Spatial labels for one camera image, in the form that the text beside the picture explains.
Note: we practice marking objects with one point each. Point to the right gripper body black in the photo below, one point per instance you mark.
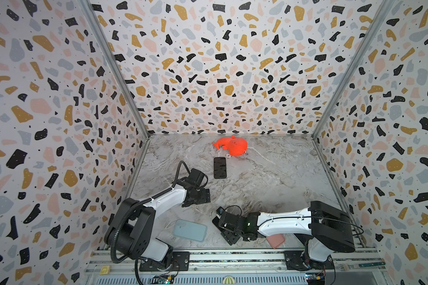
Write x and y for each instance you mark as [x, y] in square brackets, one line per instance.
[225, 226]

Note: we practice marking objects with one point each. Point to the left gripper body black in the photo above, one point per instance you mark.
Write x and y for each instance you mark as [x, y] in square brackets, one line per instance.
[200, 196]

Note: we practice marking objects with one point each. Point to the black smartphone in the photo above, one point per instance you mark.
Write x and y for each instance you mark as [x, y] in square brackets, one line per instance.
[230, 237]

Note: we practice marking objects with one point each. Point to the black phone case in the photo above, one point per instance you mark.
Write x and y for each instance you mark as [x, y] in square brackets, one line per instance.
[220, 168]

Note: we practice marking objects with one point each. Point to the light blue phone case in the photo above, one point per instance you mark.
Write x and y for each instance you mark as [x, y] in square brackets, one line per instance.
[190, 230]

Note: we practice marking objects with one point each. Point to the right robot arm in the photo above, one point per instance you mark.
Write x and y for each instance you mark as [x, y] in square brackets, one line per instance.
[326, 228]

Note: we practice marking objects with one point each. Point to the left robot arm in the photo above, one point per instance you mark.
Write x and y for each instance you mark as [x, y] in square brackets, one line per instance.
[129, 235]

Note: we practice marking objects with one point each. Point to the pink phone case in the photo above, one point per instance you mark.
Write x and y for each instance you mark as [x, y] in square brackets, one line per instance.
[276, 241]

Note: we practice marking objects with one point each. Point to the red plush whale toy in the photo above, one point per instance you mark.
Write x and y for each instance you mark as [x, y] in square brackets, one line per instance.
[235, 146]

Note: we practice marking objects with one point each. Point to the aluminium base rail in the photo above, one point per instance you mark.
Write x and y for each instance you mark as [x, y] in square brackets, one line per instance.
[240, 267]

